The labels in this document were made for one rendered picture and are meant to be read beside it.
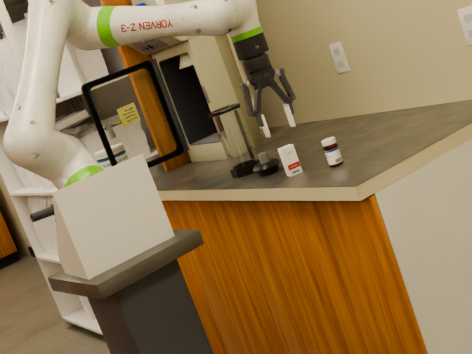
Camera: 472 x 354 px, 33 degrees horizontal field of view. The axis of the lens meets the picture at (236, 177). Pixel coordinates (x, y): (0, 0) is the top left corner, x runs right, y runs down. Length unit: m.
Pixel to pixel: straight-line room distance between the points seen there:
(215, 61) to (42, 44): 0.97
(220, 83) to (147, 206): 1.00
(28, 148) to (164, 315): 0.56
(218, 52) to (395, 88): 0.67
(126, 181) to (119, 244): 0.16
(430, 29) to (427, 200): 0.71
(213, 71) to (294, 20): 0.39
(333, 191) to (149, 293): 0.54
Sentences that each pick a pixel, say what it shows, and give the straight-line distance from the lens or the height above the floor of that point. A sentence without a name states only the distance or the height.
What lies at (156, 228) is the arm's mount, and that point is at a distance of 2.10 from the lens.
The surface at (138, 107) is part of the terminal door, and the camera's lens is 3.17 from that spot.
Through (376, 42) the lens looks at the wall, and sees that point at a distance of 2.82.
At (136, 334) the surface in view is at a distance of 2.08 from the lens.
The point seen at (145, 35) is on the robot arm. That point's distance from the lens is 2.24.
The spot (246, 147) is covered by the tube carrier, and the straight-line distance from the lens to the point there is 2.56.
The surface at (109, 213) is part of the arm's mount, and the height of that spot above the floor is 1.07.
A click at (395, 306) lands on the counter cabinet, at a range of 2.13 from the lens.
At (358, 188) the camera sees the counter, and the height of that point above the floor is 0.93.
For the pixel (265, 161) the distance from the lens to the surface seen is 2.46.
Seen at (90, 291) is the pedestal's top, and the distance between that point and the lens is 2.01.
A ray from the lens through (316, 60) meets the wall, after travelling 3.09.
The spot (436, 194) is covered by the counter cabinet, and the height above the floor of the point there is 0.81.
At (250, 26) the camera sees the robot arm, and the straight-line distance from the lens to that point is 2.24.
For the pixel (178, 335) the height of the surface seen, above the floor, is 0.70.
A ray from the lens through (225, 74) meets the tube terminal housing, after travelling 2.99.
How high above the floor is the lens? 1.41
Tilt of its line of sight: 10 degrees down
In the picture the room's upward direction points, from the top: 20 degrees counter-clockwise
